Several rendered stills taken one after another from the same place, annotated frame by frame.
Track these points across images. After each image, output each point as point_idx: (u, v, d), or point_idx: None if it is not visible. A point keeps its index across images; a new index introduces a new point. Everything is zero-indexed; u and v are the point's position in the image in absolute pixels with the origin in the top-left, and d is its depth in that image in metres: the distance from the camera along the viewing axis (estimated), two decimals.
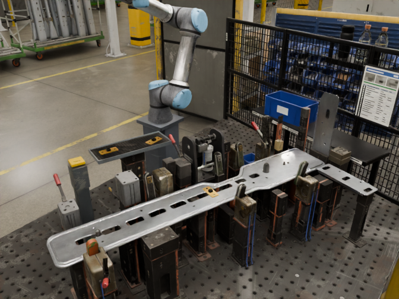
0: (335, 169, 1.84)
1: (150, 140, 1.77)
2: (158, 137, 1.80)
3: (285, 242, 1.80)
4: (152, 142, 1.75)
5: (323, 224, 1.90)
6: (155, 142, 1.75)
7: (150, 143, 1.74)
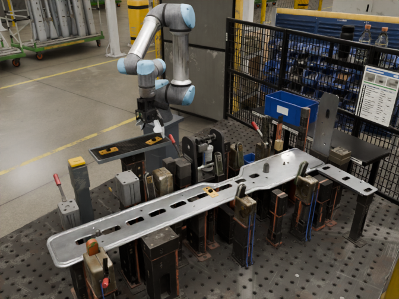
0: (335, 169, 1.84)
1: (150, 140, 1.77)
2: (158, 137, 1.80)
3: (285, 242, 1.80)
4: (152, 142, 1.75)
5: (323, 224, 1.90)
6: (155, 142, 1.75)
7: (150, 143, 1.74)
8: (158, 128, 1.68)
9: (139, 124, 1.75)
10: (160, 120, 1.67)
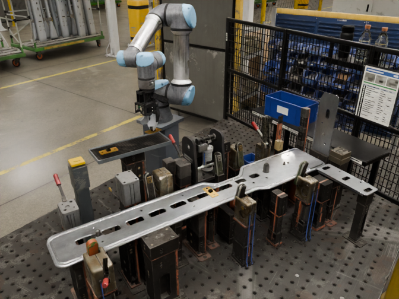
0: (335, 169, 1.84)
1: (149, 130, 1.74)
2: (158, 128, 1.78)
3: (285, 242, 1.80)
4: (151, 131, 1.72)
5: (323, 224, 1.90)
6: (154, 132, 1.73)
7: (149, 132, 1.72)
8: (152, 122, 1.69)
9: (145, 122, 1.72)
10: (157, 115, 1.68)
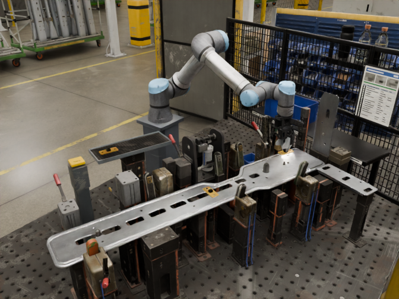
0: (335, 169, 1.84)
1: (282, 151, 1.85)
2: (290, 149, 1.88)
3: (285, 242, 1.80)
4: (284, 153, 1.83)
5: (323, 224, 1.90)
6: (287, 153, 1.83)
7: (282, 153, 1.83)
8: (287, 145, 1.80)
9: (279, 143, 1.83)
10: (291, 139, 1.77)
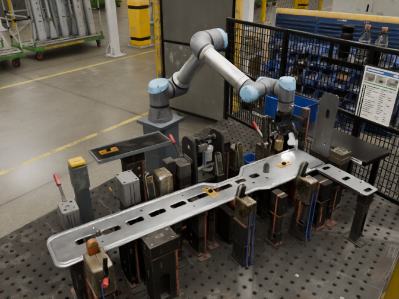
0: (335, 169, 1.84)
1: (280, 164, 1.89)
2: (288, 161, 1.91)
3: (285, 242, 1.80)
4: (282, 165, 1.87)
5: (323, 224, 1.90)
6: (285, 166, 1.87)
7: (281, 166, 1.87)
8: (293, 140, 1.75)
9: (274, 134, 1.85)
10: (294, 133, 1.75)
